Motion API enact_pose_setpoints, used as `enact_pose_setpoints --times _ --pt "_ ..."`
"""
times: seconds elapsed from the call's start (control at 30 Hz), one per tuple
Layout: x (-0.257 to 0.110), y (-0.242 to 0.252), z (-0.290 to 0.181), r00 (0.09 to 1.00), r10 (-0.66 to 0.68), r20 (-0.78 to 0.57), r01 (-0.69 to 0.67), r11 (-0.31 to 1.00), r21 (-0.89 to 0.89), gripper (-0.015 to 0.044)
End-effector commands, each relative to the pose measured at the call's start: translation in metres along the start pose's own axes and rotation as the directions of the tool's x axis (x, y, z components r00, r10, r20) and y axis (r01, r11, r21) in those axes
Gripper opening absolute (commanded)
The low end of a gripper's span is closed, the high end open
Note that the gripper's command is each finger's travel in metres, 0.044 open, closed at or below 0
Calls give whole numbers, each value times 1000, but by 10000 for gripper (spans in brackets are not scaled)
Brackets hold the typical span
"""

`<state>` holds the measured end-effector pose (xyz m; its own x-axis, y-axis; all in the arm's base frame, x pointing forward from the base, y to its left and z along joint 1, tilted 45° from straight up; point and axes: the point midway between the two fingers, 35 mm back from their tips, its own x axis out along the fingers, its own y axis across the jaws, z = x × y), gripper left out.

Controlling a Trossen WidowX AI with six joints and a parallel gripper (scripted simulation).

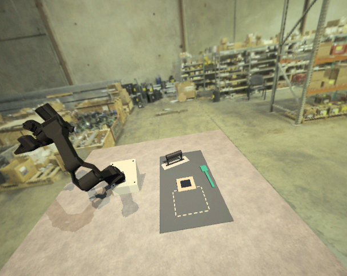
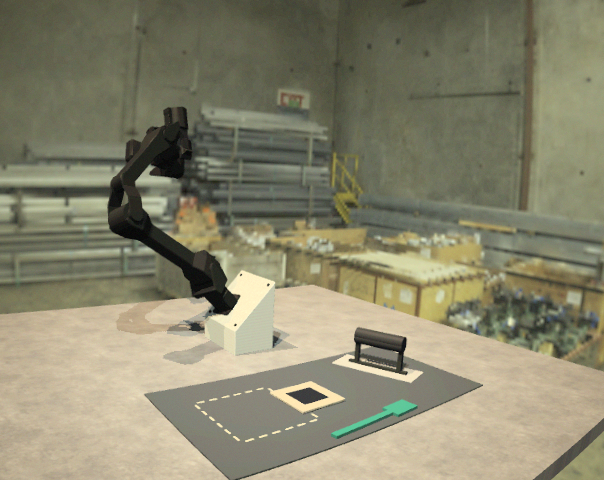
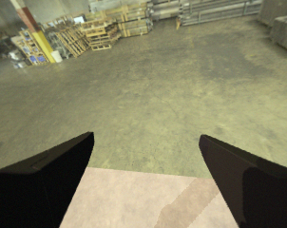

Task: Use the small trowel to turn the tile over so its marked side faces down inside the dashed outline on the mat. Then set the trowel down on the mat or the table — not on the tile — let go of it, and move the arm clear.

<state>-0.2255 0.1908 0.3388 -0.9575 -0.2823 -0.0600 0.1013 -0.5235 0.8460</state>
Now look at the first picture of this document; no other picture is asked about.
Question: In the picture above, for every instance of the green flat trowel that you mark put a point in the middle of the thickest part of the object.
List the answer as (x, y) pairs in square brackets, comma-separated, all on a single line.
[(204, 169)]

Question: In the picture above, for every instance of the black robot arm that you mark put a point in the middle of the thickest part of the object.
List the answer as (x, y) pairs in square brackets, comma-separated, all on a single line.
[(58, 130)]

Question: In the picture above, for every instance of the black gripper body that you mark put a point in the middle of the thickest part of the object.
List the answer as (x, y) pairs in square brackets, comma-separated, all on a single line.
[(31, 144)]

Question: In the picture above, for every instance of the tan square tile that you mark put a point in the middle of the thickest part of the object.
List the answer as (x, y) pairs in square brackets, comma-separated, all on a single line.
[(185, 184)]

